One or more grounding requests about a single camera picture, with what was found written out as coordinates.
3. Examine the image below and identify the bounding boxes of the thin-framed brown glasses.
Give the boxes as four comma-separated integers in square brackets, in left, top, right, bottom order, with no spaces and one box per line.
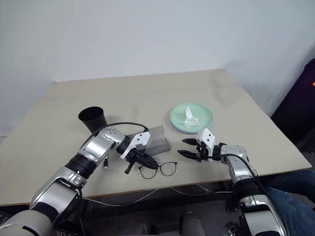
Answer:
[138,161,179,180]

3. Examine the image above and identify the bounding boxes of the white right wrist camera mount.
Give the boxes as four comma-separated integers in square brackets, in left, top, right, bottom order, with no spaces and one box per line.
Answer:
[196,128,218,163]

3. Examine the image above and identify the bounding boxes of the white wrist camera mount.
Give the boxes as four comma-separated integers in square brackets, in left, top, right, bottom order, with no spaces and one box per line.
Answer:
[196,128,218,163]
[120,131,151,160]

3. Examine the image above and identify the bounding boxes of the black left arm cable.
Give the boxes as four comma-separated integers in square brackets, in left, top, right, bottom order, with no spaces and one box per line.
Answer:
[83,122,150,148]

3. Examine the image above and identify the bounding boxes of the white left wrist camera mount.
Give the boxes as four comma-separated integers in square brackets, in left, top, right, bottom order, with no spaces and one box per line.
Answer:
[120,131,151,160]

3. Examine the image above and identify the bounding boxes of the white cable under table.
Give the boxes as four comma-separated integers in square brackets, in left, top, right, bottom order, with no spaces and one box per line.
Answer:
[83,184,236,207]

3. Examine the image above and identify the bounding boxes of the black cup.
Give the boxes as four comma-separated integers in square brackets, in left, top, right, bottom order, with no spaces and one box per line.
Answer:
[78,106,108,134]

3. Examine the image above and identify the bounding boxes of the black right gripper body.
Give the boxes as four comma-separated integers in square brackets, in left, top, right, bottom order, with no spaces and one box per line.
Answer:
[195,143,210,163]

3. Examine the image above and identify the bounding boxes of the crumpled white tissue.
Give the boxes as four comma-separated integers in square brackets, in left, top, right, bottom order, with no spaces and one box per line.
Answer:
[182,106,201,127]

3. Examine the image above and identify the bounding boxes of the person's leg in jeans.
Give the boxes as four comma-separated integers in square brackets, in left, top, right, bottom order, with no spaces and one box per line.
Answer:
[260,169,315,236]

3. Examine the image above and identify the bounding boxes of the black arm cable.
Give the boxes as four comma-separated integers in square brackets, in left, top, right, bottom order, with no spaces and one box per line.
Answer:
[83,122,150,148]
[209,153,279,214]

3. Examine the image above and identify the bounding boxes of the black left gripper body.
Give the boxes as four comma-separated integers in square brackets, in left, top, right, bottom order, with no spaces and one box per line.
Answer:
[126,145,146,163]

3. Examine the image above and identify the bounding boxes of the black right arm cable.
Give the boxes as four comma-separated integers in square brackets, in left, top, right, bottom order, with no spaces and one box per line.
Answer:
[209,153,279,214]

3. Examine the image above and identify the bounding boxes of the green plate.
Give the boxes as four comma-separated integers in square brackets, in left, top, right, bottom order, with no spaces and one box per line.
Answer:
[169,103,215,133]

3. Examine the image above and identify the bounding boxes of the pale blue plate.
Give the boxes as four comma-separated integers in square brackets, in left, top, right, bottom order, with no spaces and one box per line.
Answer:
[171,122,213,135]

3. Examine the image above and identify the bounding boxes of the grey glasses case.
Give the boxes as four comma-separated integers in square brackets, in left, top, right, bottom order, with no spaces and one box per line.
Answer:
[125,125,171,156]

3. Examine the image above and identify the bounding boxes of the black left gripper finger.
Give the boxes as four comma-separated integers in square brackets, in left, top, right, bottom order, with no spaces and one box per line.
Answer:
[135,157,156,170]
[140,151,158,167]

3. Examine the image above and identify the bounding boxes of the large black case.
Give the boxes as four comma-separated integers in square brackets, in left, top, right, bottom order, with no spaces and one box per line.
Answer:
[270,58,315,153]

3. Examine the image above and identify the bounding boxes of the dark rounded shape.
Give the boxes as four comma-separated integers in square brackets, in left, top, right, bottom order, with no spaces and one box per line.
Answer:
[179,211,213,236]

